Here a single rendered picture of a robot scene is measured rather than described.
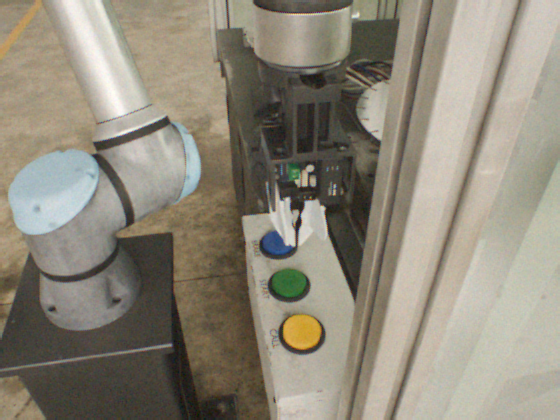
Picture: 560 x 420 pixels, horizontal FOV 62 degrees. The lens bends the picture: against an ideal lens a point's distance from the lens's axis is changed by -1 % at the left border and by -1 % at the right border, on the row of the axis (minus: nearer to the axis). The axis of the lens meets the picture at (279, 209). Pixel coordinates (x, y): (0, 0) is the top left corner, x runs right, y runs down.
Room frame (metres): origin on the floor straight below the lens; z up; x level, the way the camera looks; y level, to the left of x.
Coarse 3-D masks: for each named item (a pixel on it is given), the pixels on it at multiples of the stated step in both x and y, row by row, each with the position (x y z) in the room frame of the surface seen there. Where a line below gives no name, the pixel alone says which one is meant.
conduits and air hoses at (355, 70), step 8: (248, 32) 1.58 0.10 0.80; (248, 40) 1.54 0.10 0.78; (352, 64) 1.07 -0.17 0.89; (360, 64) 1.05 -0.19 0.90; (368, 64) 0.99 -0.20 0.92; (376, 64) 1.01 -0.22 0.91; (384, 64) 0.97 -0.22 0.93; (392, 64) 1.01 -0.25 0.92; (352, 72) 0.97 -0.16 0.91; (360, 72) 1.03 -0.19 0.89; (368, 72) 0.96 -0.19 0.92; (376, 72) 0.96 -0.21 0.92; (384, 72) 0.98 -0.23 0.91; (344, 80) 1.04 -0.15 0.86; (352, 80) 0.94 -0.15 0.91; (360, 80) 0.97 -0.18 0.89; (368, 80) 0.96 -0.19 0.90; (376, 80) 1.09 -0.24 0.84; (384, 80) 1.08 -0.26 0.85; (344, 88) 1.20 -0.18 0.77; (352, 88) 1.17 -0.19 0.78; (360, 88) 1.15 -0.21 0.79; (368, 88) 0.93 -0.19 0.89; (344, 96) 1.17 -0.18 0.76
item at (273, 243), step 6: (270, 234) 0.45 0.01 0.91; (276, 234) 0.45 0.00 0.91; (264, 240) 0.44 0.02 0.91; (270, 240) 0.44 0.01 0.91; (276, 240) 0.44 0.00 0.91; (282, 240) 0.44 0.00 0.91; (264, 246) 0.43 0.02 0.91; (270, 246) 0.43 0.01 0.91; (276, 246) 0.43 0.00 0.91; (282, 246) 0.43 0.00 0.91; (288, 246) 0.43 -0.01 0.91; (270, 252) 0.43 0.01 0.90; (276, 252) 0.42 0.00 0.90; (282, 252) 0.42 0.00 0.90; (288, 252) 0.43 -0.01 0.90
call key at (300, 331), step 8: (288, 320) 0.32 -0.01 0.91; (296, 320) 0.32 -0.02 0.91; (304, 320) 0.32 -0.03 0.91; (312, 320) 0.32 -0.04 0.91; (288, 328) 0.30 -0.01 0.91; (296, 328) 0.30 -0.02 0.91; (304, 328) 0.30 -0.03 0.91; (312, 328) 0.30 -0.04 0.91; (320, 328) 0.31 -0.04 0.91; (288, 336) 0.29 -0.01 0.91; (296, 336) 0.29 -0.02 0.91; (304, 336) 0.29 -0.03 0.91; (312, 336) 0.29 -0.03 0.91; (320, 336) 0.30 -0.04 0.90; (288, 344) 0.29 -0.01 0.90; (296, 344) 0.29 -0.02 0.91; (304, 344) 0.29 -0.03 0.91; (312, 344) 0.29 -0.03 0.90
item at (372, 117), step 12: (384, 84) 0.82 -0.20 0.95; (360, 96) 0.77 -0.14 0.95; (372, 96) 0.77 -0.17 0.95; (384, 96) 0.77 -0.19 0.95; (360, 108) 0.73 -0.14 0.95; (372, 108) 0.73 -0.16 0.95; (384, 108) 0.73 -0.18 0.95; (360, 120) 0.68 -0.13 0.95; (372, 120) 0.68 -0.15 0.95; (372, 132) 0.64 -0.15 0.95
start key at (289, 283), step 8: (280, 272) 0.39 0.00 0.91; (288, 272) 0.39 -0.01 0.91; (296, 272) 0.39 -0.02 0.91; (272, 280) 0.37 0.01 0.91; (280, 280) 0.37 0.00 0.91; (288, 280) 0.37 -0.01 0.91; (296, 280) 0.37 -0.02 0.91; (304, 280) 0.37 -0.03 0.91; (272, 288) 0.37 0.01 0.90; (280, 288) 0.36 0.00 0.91; (288, 288) 0.36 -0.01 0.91; (296, 288) 0.36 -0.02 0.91; (304, 288) 0.36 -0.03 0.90; (288, 296) 0.35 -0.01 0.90; (296, 296) 0.36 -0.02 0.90
